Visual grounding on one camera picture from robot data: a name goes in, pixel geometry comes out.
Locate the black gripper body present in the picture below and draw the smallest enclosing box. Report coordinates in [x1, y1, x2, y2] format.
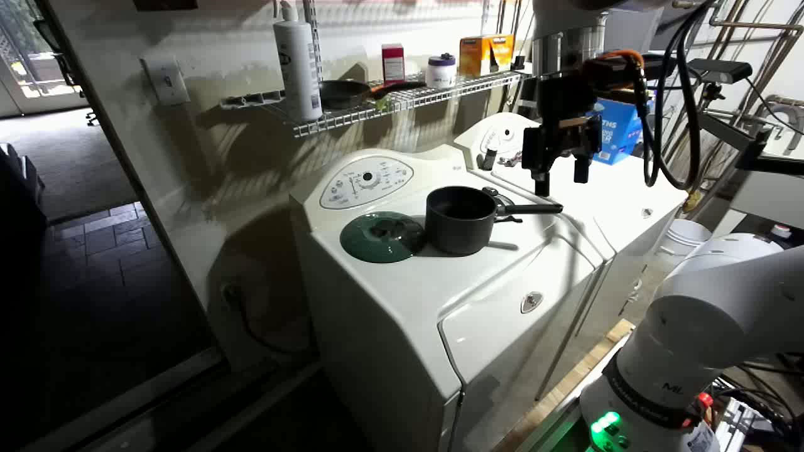
[519, 73, 606, 171]

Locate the shiny black round pot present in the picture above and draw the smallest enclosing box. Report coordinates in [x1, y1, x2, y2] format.
[356, 211, 421, 252]

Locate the dark quilted pot holder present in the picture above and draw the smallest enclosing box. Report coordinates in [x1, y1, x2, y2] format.
[338, 209, 427, 265]

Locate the white dryer machine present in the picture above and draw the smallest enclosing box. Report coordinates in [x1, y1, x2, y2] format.
[454, 111, 694, 403]

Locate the orange yellow box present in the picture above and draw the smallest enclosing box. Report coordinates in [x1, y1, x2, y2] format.
[457, 33, 517, 80]

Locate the white jar with purple lid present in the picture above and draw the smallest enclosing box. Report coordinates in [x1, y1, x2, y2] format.
[425, 50, 459, 89]

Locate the wooden board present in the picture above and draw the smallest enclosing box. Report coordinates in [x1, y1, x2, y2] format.
[493, 315, 637, 452]

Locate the white washing machine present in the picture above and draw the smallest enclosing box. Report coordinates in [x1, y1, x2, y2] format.
[287, 139, 611, 452]

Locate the black pan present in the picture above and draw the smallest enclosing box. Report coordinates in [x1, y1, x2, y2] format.
[318, 78, 371, 112]

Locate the tall white bottle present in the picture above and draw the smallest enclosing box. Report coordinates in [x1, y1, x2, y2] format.
[273, 0, 326, 127]

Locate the dark grey pot with handle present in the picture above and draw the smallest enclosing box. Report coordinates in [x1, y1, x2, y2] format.
[421, 182, 564, 258]

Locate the black camera on stand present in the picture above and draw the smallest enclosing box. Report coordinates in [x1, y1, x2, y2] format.
[685, 58, 756, 87]

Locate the white wire shelf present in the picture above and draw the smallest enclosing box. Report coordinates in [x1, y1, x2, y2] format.
[219, 70, 529, 139]

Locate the black power cord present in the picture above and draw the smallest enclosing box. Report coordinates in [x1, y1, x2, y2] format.
[219, 283, 317, 358]

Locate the white wall outlet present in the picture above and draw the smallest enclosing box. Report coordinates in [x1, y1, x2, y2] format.
[140, 58, 190, 107]

